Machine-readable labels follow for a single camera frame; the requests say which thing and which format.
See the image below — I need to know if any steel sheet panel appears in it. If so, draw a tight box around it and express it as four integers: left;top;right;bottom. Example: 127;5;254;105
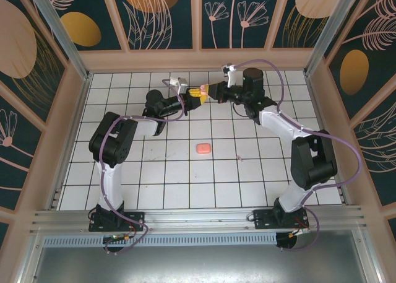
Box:
18;230;381;283

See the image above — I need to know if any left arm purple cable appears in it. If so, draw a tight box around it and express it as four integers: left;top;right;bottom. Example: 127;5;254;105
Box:
98;78;189;256

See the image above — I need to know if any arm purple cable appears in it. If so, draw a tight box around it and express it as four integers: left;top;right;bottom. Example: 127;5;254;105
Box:
233;59;363;253
98;78;189;256

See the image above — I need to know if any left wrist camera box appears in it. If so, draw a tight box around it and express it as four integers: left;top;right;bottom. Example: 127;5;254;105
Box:
168;77;189;95

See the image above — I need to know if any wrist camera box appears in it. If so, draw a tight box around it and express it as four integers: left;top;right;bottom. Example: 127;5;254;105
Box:
168;77;189;95
220;63;238;89

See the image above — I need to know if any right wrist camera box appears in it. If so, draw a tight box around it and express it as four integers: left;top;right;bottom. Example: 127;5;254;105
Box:
220;63;238;89

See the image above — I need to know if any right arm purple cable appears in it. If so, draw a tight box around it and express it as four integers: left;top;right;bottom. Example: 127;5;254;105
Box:
233;59;363;253

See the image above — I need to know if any aluminium corner post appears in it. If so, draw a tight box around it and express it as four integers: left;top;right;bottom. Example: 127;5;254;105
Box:
25;0;91;81
304;0;363;77

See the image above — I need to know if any aluminium frame rail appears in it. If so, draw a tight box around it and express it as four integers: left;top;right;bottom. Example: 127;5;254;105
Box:
29;204;369;234

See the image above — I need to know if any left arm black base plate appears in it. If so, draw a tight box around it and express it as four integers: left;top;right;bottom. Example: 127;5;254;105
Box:
88;211;146;233

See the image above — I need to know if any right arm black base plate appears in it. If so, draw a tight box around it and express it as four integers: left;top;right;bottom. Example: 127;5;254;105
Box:
252;209;310;231

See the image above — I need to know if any slotted grey cable duct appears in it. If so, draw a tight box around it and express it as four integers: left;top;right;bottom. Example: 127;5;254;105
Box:
43;235;278;247

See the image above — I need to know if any small circuit board with wires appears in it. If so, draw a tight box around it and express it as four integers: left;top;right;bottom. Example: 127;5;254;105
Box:
103;233;139;245

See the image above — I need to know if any yellow wire connector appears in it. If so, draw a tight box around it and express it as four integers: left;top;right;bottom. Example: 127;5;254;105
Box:
287;226;311;238

